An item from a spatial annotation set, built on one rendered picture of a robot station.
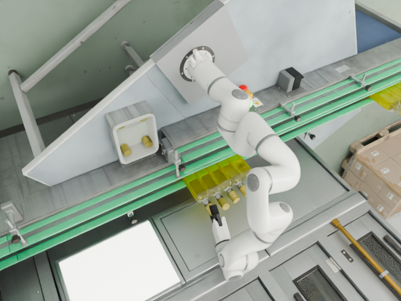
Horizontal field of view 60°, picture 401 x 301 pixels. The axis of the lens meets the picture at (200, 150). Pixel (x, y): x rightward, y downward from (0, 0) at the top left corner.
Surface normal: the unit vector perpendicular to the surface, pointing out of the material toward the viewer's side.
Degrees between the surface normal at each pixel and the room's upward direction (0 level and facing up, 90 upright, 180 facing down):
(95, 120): 0
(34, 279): 90
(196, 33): 3
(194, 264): 90
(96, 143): 0
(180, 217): 90
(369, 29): 90
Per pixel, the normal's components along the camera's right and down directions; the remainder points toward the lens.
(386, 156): 0.08, -0.54
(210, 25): 0.51, 0.68
